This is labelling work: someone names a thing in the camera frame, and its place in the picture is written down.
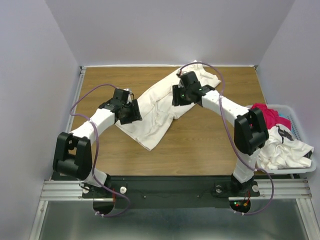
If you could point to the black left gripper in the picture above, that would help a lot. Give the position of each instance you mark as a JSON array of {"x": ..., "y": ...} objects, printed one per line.
[{"x": 136, "y": 115}]

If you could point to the red t shirt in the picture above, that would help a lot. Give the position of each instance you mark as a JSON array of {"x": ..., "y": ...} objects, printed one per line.
[{"x": 272, "y": 116}]

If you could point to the white plastic laundry basket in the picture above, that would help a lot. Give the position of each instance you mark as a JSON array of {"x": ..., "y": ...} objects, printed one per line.
[{"x": 297, "y": 132}]

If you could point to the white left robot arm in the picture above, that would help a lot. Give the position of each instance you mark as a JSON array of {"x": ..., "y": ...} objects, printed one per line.
[{"x": 73, "y": 153}]

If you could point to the electronics board with leds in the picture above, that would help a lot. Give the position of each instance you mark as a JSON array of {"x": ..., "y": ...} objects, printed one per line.
[{"x": 240, "y": 204}]

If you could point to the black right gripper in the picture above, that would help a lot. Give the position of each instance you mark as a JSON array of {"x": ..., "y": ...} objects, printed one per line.
[{"x": 176, "y": 100}]

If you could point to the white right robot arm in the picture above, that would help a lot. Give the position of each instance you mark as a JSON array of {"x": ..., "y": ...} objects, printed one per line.
[{"x": 250, "y": 131}]

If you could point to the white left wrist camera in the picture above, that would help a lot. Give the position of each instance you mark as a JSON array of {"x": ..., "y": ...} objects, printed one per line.
[{"x": 128, "y": 89}]

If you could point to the white printed t shirt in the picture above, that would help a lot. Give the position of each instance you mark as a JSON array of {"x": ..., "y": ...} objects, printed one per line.
[{"x": 283, "y": 150}]

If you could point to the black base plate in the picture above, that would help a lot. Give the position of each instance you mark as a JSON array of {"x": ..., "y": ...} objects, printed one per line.
[{"x": 153, "y": 192}]

